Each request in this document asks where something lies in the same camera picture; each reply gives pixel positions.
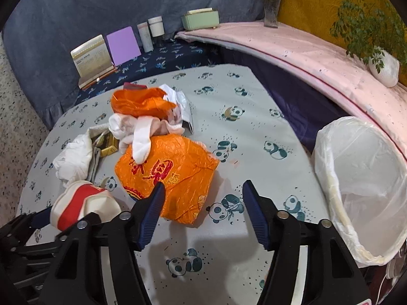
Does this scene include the orange plastic bag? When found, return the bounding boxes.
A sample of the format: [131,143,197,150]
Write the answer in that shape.
[114,134,221,225]
[111,87,177,121]

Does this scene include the white plant pot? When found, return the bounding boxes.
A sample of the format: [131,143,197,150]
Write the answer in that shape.
[368,47,400,88]

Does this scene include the white printed paper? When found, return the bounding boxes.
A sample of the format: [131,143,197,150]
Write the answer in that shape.
[158,83,185,124]

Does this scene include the green leafy plant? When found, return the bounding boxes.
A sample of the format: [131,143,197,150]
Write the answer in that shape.
[307,0,407,74]

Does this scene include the small yellow box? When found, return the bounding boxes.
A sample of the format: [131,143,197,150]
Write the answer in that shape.
[95,133,120,158]

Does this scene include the pinkish white cloth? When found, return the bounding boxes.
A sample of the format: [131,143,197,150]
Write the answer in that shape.
[108,113,185,163]

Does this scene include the desk calendar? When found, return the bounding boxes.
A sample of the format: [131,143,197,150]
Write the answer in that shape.
[70,34,117,90]

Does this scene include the white jar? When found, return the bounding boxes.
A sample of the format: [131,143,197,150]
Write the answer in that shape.
[148,17,165,47]

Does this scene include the white tissue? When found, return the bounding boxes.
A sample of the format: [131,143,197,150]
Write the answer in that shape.
[52,133,94,188]

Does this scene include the silver grey printed packet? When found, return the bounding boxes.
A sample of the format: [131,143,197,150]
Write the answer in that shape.
[177,90,195,134]

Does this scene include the green tissue box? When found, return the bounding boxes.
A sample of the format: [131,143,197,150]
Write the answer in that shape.
[181,7,222,33]

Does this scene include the red white paper cup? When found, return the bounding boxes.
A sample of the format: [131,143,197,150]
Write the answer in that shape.
[51,180,122,231]

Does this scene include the purple card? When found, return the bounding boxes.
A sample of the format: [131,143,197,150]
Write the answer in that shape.
[106,26,142,67]

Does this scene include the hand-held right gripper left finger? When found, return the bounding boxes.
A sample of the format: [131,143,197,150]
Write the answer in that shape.
[38,182,166,305]

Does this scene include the dark brown wooden stool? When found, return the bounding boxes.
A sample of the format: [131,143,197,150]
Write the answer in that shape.
[359,238,407,305]

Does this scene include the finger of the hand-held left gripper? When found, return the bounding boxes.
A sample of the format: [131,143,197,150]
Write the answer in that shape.
[6,233,69,263]
[0,208,54,245]

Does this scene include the yellow cloth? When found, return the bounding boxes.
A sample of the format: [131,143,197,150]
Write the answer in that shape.
[277,0,407,87]

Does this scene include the white bottle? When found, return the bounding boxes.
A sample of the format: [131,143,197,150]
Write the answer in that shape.
[137,22,155,53]

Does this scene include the navy printed cloth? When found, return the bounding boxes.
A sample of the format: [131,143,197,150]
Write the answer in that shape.
[75,36,223,105]

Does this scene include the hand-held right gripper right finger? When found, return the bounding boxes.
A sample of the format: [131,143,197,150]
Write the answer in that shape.
[242,179,369,305]

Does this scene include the blue-grey blanket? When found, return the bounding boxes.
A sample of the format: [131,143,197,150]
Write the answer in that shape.
[3,0,265,131]

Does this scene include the pink cloth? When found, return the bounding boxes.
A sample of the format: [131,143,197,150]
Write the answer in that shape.
[175,22,407,163]

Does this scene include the dark purple cloth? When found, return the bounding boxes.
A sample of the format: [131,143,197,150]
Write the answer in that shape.
[219,46,353,153]

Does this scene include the white lined trash bin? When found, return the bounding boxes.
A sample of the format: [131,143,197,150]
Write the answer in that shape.
[311,116,407,268]

